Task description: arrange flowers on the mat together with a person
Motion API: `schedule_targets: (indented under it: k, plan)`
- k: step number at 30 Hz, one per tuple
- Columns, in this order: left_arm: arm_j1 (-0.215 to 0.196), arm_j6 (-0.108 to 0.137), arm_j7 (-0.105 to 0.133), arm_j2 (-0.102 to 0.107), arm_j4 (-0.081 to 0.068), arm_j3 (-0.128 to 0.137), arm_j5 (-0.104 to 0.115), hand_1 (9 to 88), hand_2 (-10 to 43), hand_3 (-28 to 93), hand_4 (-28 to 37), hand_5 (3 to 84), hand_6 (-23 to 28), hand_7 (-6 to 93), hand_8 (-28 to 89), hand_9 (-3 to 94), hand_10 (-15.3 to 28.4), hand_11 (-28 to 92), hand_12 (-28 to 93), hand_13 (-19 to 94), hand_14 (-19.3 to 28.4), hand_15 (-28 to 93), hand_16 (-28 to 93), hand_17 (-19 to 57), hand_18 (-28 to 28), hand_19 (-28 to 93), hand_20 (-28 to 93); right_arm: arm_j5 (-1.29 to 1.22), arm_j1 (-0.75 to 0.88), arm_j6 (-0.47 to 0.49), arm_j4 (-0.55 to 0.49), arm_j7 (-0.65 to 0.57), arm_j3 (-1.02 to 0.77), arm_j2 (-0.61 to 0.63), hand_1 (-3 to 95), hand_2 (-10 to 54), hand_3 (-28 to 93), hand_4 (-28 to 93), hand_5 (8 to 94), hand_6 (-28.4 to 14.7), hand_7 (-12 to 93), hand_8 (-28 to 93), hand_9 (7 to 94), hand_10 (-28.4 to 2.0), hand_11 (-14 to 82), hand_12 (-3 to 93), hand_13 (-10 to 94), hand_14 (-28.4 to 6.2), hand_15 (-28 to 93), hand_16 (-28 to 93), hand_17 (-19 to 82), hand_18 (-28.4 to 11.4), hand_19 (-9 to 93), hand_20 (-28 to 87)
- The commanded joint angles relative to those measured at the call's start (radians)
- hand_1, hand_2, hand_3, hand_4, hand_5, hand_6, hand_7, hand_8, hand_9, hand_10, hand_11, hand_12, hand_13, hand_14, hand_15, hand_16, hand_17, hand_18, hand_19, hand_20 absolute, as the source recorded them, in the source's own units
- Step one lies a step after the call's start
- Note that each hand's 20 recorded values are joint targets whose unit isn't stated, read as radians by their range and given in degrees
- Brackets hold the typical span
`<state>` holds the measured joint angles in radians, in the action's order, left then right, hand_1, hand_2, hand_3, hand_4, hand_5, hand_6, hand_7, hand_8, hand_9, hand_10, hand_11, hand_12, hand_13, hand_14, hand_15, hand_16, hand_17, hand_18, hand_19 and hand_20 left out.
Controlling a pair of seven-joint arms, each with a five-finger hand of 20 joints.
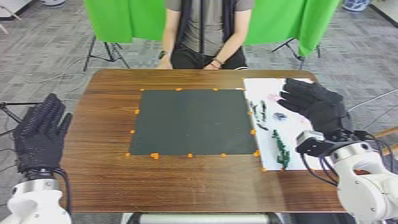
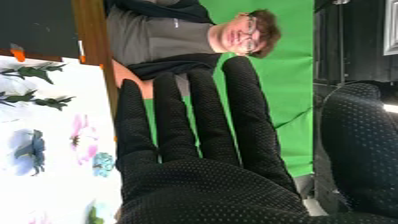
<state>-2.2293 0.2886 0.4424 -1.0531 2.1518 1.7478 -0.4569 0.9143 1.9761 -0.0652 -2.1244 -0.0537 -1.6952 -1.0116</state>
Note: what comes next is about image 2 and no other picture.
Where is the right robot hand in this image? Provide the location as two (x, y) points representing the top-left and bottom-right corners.
(114, 55), (398, 224)

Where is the pale blue flower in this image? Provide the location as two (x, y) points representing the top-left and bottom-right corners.
(83, 199), (112, 224)

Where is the white sheet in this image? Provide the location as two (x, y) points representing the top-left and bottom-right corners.
(0, 54), (124, 224)

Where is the person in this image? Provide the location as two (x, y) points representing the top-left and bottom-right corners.
(105, 0), (284, 101)

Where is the dark mat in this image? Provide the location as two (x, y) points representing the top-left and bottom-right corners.
(0, 0), (82, 63)

